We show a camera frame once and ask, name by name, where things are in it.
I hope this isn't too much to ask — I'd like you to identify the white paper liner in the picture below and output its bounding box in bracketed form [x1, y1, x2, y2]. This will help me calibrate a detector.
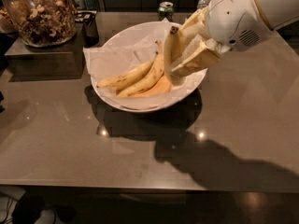
[82, 16, 209, 111]

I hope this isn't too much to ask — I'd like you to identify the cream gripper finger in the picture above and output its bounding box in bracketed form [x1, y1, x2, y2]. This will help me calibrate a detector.
[166, 39, 232, 77]
[179, 7, 210, 39]

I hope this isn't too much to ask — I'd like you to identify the left spotted yellow banana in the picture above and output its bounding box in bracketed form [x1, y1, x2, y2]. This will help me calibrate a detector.
[96, 60, 153, 91]

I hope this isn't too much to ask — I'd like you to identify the white rounded gripper body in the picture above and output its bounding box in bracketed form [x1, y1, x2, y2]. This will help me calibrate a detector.
[205, 0, 273, 51]

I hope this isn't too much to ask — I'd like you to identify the orange fruit under bananas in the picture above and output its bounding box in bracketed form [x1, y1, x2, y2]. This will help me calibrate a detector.
[135, 76, 172, 97]

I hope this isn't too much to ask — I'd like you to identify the small black container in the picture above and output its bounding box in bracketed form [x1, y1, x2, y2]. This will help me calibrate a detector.
[76, 11, 99, 48]

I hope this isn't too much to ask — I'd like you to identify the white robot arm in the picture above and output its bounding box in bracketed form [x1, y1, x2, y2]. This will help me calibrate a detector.
[164, 0, 299, 77]

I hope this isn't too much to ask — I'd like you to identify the dark metal stand box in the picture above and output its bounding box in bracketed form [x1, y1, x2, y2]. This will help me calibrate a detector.
[5, 24, 84, 81]

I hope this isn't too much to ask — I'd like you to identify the green soda can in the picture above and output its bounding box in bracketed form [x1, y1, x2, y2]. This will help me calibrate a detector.
[158, 1, 174, 21]

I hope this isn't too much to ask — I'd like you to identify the glass jar of nuts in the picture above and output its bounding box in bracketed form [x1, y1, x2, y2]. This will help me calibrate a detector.
[1, 0, 76, 48]

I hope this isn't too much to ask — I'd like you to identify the white bowl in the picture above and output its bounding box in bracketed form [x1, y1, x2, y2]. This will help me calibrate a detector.
[91, 21, 208, 114]

